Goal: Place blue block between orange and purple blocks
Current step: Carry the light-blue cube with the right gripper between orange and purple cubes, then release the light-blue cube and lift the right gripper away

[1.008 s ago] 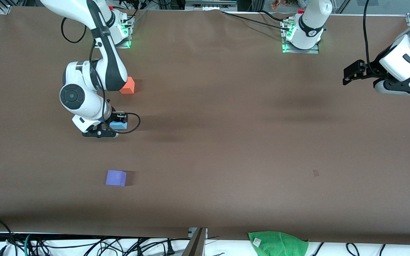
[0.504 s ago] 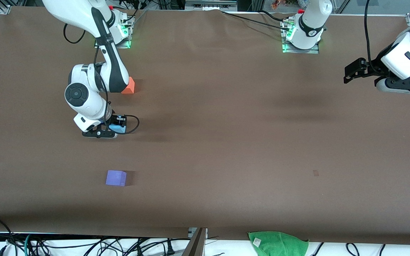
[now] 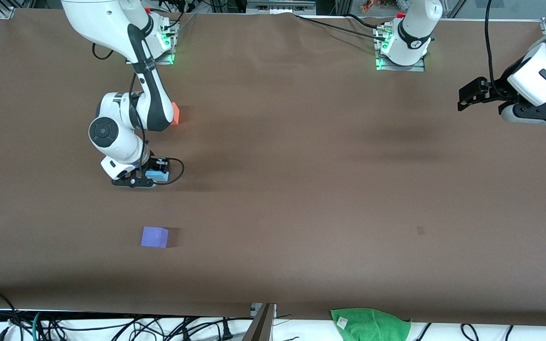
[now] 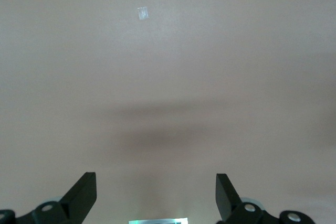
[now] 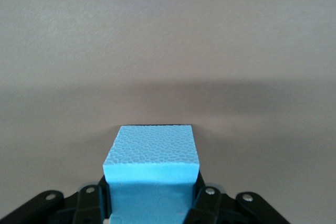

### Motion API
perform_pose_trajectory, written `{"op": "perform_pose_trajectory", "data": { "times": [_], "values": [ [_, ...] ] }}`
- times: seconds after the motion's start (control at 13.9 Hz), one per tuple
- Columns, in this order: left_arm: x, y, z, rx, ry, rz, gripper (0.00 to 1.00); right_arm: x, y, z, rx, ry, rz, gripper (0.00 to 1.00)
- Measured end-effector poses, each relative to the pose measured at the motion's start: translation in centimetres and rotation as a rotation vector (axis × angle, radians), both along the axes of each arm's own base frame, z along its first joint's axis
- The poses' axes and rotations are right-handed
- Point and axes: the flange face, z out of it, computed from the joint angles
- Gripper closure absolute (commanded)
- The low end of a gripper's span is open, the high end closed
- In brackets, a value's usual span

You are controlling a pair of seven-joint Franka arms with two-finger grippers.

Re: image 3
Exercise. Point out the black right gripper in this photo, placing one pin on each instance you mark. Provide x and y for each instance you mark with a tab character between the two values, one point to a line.
160	165

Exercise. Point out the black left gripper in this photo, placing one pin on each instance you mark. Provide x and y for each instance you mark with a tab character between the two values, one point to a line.
499	87

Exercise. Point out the blue block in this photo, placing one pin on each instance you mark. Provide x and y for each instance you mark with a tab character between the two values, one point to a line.
159	177

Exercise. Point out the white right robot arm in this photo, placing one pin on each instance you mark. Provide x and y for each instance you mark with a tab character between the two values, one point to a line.
107	19

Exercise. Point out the orange block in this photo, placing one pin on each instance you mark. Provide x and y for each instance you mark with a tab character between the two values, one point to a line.
175	113

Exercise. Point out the purple block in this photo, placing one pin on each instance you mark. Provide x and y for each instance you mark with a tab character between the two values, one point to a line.
154	237

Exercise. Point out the black power plug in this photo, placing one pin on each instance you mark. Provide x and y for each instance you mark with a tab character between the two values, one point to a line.
226	330

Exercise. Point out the grey metal profile bar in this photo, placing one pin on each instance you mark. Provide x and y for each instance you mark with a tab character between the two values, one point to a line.
261	324

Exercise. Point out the grey power strip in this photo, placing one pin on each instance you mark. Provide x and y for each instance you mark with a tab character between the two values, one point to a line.
280	5

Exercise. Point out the green cloth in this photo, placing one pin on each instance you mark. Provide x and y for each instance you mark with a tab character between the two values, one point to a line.
370	324

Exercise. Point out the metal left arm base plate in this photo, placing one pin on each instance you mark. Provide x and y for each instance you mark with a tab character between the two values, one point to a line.
420	66

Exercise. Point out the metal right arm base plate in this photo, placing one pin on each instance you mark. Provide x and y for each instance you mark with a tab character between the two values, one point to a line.
171	58

